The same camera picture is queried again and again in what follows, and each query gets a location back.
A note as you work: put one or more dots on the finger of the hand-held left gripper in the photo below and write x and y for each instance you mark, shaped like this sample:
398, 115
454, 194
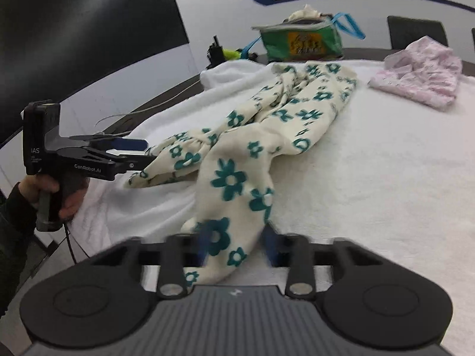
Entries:
133, 163
128, 144

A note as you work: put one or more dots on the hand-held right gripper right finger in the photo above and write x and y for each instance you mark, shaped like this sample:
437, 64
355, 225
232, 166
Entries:
270, 248

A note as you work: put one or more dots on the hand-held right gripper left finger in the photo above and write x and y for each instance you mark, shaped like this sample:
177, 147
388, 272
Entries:
202, 246

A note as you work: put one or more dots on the cream floral fleece pants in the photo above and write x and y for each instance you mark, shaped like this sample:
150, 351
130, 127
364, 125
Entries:
230, 178

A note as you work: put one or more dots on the person's left forearm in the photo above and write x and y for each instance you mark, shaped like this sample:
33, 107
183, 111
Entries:
15, 248

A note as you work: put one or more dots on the person's left hand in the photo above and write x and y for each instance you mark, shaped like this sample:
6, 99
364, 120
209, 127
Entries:
72, 204

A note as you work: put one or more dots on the white fluffy blanket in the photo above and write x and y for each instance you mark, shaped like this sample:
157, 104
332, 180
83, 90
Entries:
371, 193

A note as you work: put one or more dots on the yellow-green small item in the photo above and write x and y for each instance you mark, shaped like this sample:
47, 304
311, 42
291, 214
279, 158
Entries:
232, 53

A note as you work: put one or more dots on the pink floral garment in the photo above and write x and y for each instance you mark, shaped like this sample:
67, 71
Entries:
419, 70

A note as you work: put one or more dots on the large black wall screen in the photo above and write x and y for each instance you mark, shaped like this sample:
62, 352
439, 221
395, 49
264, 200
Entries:
81, 44

